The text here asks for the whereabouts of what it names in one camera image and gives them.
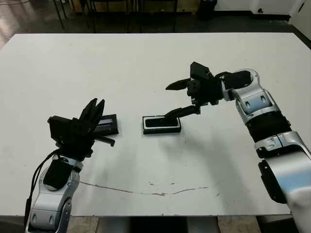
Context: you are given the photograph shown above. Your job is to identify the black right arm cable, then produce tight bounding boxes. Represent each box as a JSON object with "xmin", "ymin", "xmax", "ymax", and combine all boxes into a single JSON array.
[{"xmin": 213, "ymin": 71, "xmax": 234, "ymax": 81}]

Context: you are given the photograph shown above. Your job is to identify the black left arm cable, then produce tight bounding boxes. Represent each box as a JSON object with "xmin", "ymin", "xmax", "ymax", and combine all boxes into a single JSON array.
[{"xmin": 24, "ymin": 149, "xmax": 61, "ymax": 216}]

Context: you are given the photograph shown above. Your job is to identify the grey black robot body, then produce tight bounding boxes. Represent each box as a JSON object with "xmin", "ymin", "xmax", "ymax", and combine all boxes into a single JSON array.
[{"xmin": 98, "ymin": 215, "xmax": 218, "ymax": 233}]

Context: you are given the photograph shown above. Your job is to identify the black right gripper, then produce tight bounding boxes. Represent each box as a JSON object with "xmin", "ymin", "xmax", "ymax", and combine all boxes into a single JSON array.
[{"xmin": 163, "ymin": 77, "xmax": 223, "ymax": 120}]

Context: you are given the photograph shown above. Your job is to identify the glossy black box lid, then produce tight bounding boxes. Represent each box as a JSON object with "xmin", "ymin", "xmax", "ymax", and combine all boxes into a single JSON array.
[{"xmin": 94, "ymin": 113, "xmax": 120, "ymax": 136}]

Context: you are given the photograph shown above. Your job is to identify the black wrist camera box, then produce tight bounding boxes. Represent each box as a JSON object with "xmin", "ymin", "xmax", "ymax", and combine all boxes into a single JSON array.
[
  {"xmin": 190, "ymin": 62, "xmax": 214, "ymax": 80},
  {"xmin": 47, "ymin": 116, "xmax": 73, "ymax": 144}
]

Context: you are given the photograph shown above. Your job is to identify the grey chair black legs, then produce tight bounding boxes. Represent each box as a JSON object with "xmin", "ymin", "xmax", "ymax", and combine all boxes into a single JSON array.
[{"xmin": 52, "ymin": 0, "xmax": 68, "ymax": 30}]

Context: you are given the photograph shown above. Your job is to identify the black mesh office chair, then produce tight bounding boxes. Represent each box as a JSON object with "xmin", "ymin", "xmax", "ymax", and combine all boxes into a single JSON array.
[{"xmin": 86, "ymin": 0, "xmax": 131, "ymax": 34}]

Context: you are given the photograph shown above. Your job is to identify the black handheld camera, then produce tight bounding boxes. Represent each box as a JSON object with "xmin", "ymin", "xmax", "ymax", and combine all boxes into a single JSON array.
[{"xmin": 145, "ymin": 117, "xmax": 180, "ymax": 128}]

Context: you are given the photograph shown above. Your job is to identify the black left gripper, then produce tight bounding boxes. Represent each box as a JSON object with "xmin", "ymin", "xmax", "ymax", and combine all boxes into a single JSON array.
[{"xmin": 57, "ymin": 98, "xmax": 116, "ymax": 161}]

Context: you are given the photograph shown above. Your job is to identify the black solid-back office chair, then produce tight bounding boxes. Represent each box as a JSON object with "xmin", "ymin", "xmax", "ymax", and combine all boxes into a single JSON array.
[{"xmin": 131, "ymin": 0, "xmax": 177, "ymax": 33}]

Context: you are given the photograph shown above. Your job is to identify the white door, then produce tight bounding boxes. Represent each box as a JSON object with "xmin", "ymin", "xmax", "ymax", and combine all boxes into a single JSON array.
[{"xmin": 289, "ymin": 0, "xmax": 309, "ymax": 25}]

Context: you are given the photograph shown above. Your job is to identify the black waste bin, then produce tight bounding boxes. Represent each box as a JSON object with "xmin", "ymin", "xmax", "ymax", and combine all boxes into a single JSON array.
[{"xmin": 198, "ymin": 0, "xmax": 218, "ymax": 21}]

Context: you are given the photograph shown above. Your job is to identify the black box base white insert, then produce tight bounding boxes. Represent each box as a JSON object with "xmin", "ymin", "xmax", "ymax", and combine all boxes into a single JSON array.
[{"xmin": 141, "ymin": 115, "xmax": 182, "ymax": 135}]

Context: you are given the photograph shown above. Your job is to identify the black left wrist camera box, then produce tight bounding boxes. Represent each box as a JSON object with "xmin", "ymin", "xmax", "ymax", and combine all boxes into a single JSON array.
[{"xmin": 47, "ymin": 116, "xmax": 73, "ymax": 144}]

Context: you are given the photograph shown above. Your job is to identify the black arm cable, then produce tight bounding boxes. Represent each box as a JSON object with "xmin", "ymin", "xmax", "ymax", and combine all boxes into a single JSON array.
[
  {"xmin": 213, "ymin": 71, "xmax": 234, "ymax": 81},
  {"xmin": 24, "ymin": 149, "xmax": 61, "ymax": 216}
]

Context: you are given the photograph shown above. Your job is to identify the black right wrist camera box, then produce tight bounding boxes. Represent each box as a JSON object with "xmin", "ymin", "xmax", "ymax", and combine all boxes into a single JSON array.
[{"xmin": 190, "ymin": 62, "xmax": 214, "ymax": 80}]

